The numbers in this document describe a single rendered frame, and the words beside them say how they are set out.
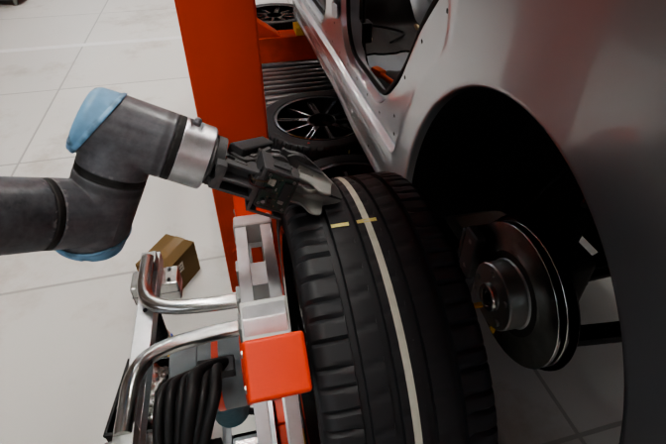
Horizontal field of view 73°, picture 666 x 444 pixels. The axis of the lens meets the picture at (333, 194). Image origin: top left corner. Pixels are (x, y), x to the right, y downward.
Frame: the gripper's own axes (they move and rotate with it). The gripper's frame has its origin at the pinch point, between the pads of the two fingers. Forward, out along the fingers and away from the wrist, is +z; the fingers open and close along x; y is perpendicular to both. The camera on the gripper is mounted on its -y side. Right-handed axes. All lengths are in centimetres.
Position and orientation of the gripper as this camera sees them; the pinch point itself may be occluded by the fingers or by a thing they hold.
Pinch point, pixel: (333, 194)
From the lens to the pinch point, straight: 72.7
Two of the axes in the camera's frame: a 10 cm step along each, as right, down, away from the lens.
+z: 8.7, 2.9, 3.9
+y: 2.2, 4.7, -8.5
